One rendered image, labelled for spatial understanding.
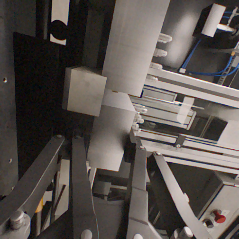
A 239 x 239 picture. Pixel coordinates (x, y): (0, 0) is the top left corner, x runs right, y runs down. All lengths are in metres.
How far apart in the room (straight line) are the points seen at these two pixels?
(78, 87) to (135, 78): 0.06
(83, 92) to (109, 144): 0.08
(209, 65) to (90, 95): 0.84
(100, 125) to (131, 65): 0.08
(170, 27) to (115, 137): 0.73
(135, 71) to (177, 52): 0.70
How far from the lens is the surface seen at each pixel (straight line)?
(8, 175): 0.51
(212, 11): 0.64
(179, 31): 0.86
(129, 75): 0.16
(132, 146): 0.17
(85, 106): 0.16
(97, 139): 0.19
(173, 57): 0.85
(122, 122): 0.18
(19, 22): 0.61
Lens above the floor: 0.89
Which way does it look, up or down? 8 degrees up
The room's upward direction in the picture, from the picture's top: 102 degrees clockwise
